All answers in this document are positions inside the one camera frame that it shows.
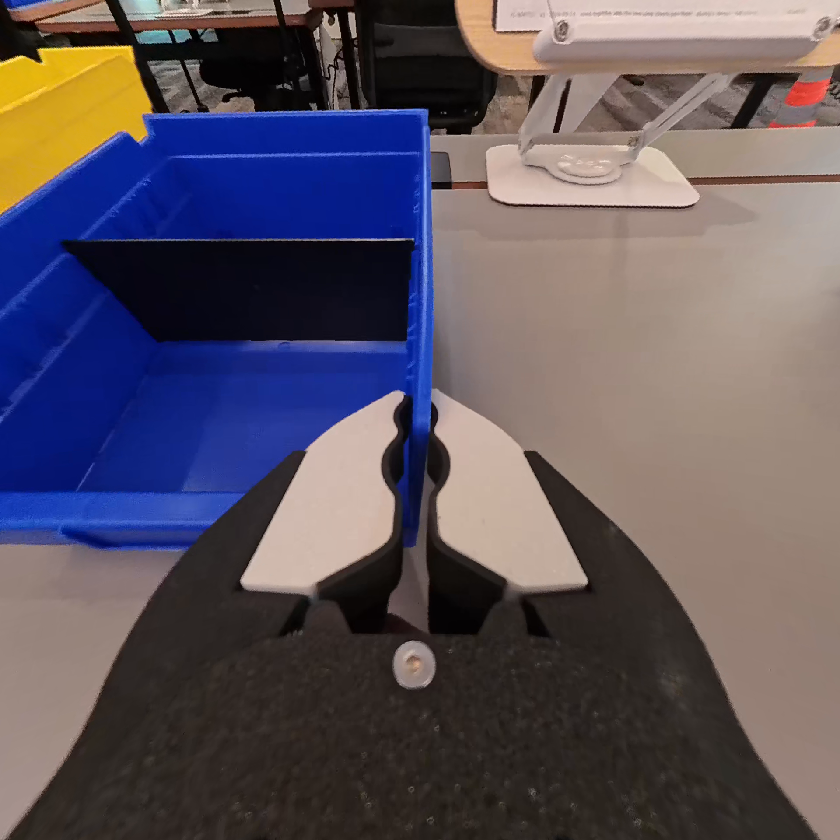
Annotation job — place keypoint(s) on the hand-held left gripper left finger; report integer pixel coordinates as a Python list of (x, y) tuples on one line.
[(315, 525)]

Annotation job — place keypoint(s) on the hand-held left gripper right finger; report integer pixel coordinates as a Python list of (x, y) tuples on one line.
[(512, 525)]

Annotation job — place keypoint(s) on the blue divided storage bin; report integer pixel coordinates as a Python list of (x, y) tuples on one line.
[(197, 420)]

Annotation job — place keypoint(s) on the white document stand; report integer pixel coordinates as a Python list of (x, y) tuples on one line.
[(591, 177)]

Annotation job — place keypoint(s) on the dark flat tablet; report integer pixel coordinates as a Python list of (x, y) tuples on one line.
[(441, 171)]

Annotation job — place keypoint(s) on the black office chair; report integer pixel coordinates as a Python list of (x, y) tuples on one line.
[(420, 66)]

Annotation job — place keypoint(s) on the yellow storage bin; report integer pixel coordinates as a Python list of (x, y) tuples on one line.
[(66, 118)]

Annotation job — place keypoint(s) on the orange striped traffic cone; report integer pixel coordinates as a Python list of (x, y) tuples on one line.
[(803, 99)]

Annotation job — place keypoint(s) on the white instruction board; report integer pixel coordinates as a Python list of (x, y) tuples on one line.
[(683, 26)]

